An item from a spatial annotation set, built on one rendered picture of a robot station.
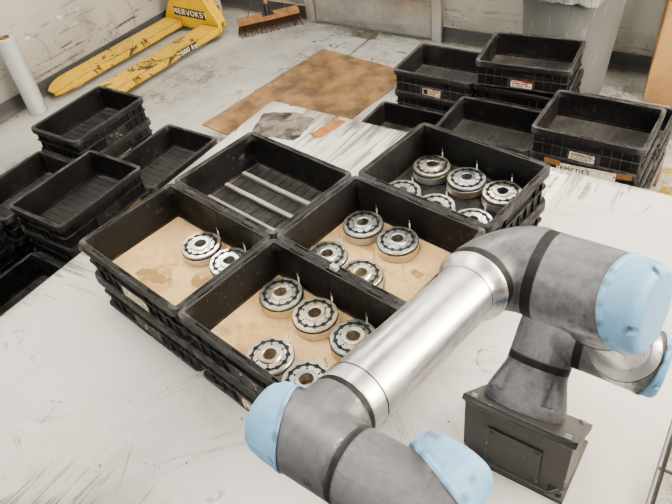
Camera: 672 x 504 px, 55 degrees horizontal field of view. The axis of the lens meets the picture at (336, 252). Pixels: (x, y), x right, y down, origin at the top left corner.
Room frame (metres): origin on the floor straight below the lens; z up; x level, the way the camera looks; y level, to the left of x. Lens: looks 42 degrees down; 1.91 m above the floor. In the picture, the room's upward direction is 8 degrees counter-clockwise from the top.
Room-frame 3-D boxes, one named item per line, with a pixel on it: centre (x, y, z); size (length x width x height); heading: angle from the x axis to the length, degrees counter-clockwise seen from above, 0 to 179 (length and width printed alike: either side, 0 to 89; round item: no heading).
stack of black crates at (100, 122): (2.60, 0.98, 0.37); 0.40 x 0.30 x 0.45; 142
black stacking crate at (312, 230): (1.14, -0.10, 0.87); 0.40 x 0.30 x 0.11; 43
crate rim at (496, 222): (1.34, -0.32, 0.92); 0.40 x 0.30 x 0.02; 43
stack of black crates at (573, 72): (2.55, -0.95, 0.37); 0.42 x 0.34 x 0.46; 52
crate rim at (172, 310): (1.23, 0.39, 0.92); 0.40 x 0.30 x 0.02; 43
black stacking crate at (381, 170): (1.34, -0.32, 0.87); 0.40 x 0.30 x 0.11; 43
